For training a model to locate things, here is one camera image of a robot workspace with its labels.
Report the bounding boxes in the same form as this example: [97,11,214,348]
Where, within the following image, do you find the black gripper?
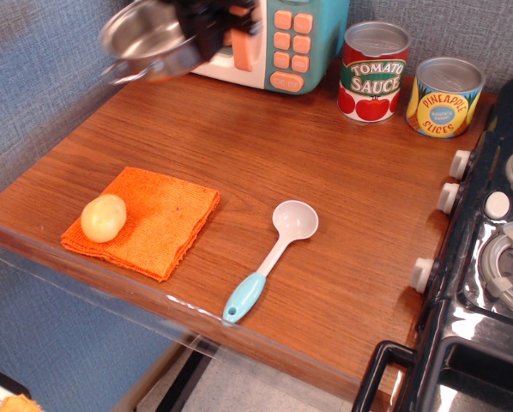
[165,0,261,64]

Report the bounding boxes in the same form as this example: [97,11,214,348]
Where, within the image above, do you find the small metal pot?
[100,1,203,85]

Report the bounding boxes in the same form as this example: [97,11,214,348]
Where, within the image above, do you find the toy microwave teal pink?
[193,1,350,95]

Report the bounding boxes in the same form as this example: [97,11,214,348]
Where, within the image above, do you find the tomato sauce can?
[337,21,412,123]

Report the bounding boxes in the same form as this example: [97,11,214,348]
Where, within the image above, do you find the orange folded cloth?
[61,167,220,282]

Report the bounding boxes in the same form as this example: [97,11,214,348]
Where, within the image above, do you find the yellow toy potato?
[81,194,127,243]

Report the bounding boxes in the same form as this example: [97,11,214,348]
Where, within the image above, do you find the pineapple slices can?
[406,57,486,138]

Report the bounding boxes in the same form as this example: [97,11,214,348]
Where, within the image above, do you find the orange object bottom corner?
[0,395,43,412]

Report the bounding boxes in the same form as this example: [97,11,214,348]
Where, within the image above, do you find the black toy stove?
[353,79,513,411]

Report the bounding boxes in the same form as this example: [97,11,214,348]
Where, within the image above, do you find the white ladle teal handle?
[222,200,319,324]

